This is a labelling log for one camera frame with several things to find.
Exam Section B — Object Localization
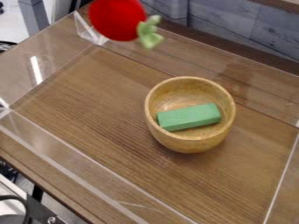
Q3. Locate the red plush strawberry fruit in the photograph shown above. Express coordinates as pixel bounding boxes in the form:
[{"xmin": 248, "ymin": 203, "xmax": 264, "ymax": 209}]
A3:
[{"xmin": 88, "ymin": 0, "xmax": 164, "ymax": 49}]

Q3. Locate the black table leg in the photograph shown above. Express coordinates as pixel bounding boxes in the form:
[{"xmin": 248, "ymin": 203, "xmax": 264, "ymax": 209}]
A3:
[{"xmin": 31, "ymin": 185, "xmax": 42, "ymax": 202}]

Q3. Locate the grey post top left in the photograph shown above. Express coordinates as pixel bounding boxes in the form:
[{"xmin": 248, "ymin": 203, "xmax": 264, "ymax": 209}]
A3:
[{"xmin": 17, "ymin": 0, "xmax": 49, "ymax": 36}]

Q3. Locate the light wooden bowl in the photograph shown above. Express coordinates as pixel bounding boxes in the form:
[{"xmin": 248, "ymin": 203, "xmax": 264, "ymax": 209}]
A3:
[{"xmin": 144, "ymin": 76, "xmax": 236, "ymax": 154}]

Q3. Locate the clear acrylic corner bracket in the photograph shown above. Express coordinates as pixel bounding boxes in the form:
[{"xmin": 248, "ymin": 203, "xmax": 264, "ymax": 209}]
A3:
[{"xmin": 73, "ymin": 11, "xmax": 108, "ymax": 46}]

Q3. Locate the clear acrylic enclosure wall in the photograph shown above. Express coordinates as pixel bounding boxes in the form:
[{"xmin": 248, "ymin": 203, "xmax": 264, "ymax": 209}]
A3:
[{"xmin": 0, "ymin": 17, "xmax": 299, "ymax": 224}]

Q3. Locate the black cable lower left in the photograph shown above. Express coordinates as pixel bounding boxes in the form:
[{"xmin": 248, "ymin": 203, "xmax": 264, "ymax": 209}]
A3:
[{"xmin": 0, "ymin": 194, "xmax": 33, "ymax": 224}]

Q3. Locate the green rectangular block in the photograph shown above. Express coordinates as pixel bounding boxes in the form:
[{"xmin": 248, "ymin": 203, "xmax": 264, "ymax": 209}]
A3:
[{"xmin": 156, "ymin": 103, "xmax": 221, "ymax": 131}]

